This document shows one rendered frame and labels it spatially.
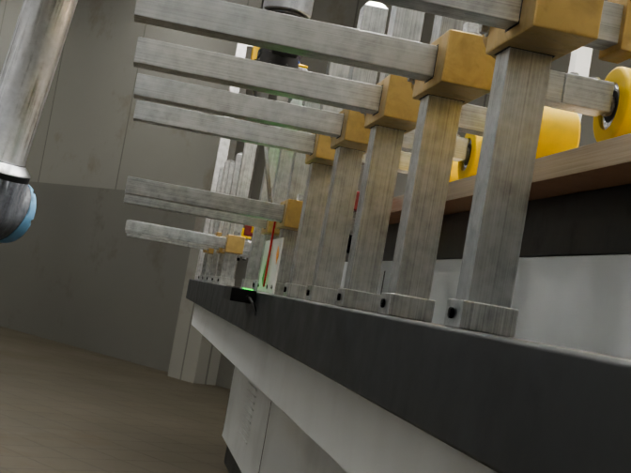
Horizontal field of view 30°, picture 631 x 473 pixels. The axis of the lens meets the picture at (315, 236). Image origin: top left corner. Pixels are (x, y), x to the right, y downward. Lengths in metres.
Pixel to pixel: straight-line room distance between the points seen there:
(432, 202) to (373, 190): 0.25
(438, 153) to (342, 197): 0.50
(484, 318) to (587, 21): 0.23
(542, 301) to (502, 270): 0.48
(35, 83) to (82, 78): 7.67
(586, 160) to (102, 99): 8.92
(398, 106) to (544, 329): 0.30
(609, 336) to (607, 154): 0.19
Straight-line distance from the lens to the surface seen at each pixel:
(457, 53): 1.10
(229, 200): 2.09
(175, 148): 9.04
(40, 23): 2.67
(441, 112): 1.17
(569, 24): 0.87
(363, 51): 1.12
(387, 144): 1.41
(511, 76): 0.92
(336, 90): 1.36
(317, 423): 1.54
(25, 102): 2.67
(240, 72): 1.35
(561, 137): 1.40
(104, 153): 9.80
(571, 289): 1.31
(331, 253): 1.64
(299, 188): 2.14
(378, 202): 1.40
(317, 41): 1.11
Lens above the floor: 0.70
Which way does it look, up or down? 3 degrees up
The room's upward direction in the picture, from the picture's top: 10 degrees clockwise
